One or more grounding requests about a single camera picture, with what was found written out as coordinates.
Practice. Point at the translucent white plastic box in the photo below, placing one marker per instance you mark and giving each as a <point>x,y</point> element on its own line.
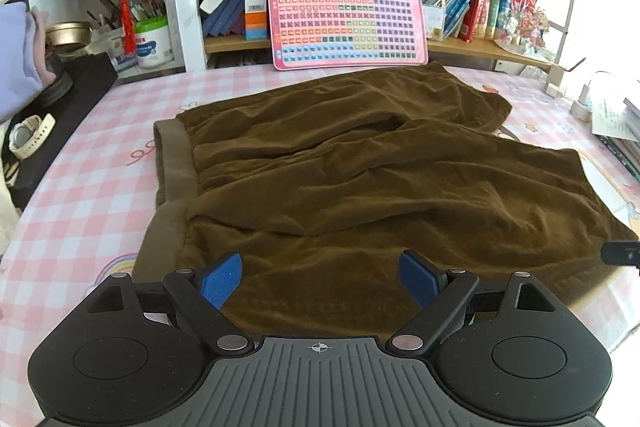
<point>434,21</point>

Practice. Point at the gold round tin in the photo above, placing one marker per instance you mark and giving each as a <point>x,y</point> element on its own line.
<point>67,34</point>

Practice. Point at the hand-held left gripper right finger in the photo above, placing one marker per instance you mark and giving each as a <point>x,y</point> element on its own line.
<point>417,277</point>

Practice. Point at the white wristwatch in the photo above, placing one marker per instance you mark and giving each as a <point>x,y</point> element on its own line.
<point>30,134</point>

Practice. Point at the cup of pens and brushes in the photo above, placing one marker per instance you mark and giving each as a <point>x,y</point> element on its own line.
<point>150,2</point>

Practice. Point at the white charger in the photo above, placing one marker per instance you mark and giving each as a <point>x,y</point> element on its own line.
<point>582,104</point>

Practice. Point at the stack of papers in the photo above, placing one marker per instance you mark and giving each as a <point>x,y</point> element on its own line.
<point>617,127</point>

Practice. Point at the red tassel ornament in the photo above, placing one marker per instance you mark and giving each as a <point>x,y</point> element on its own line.
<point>127,24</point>

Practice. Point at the black round disc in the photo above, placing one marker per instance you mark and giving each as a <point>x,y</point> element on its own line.
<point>57,84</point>

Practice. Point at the pink checked printed desk mat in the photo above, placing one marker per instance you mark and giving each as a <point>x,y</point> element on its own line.
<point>90,187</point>

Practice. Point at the colourful candy bouquet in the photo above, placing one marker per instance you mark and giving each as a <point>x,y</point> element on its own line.
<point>522,27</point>

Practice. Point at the white jar with green lid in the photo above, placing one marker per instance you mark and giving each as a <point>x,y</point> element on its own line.
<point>152,44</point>

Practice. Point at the pink learning tablet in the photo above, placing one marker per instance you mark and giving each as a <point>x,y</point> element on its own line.
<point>350,17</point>

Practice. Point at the black case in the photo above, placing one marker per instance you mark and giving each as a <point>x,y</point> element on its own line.
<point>75,107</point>

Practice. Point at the lilac cloth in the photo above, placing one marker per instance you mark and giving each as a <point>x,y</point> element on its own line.
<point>17,57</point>

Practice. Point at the red upright dictionary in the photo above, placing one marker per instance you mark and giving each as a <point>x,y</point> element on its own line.
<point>472,17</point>

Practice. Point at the small cardboard box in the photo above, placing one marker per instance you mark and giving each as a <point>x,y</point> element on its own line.
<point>556,79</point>

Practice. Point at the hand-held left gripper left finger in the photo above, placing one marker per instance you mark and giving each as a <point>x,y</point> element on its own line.
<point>222,279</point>

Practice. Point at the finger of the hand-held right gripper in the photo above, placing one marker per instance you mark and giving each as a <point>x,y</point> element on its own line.
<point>621,253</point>

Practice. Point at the white box with orange label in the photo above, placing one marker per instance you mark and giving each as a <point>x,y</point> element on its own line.
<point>256,7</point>

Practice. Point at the brown shorts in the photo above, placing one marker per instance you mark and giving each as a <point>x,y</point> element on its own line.
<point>350,167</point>

